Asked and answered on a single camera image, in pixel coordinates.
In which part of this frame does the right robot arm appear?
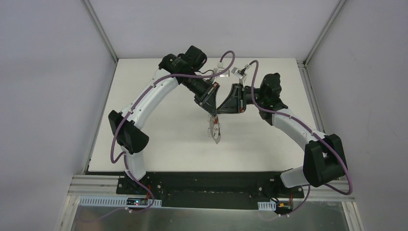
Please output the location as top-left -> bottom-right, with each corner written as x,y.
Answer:
217,73 -> 347,197

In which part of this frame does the left controller board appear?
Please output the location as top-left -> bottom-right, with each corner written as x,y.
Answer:
127,197 -> 149,207

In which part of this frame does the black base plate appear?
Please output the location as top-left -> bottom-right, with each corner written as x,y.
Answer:
116,171 -> 305,210

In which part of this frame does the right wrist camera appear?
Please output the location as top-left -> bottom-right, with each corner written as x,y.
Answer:
231,65 -> 249,86

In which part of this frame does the purple cable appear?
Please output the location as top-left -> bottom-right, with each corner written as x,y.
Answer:
245,60 -> 354,220
79,50 -> 236,222

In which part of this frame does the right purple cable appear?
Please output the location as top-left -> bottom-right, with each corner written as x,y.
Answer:
245,60 -> 354,220

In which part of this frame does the right controller board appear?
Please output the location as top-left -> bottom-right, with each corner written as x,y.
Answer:
275,203 -> 293,214

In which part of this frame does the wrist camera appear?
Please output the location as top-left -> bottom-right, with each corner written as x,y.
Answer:
213,62 -> 230,77
231,65 -> 249,86

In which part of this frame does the controller board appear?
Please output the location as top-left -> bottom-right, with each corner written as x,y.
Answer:
275,203 -> 293,214
127,197 -> 149,207

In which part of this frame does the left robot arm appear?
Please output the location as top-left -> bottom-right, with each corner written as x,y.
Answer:
108,46 -> 219,195

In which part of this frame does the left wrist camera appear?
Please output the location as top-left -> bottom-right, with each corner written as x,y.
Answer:
213,62 -> 230,77

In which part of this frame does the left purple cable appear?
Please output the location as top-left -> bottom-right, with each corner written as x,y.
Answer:
79,50 -> 236,222

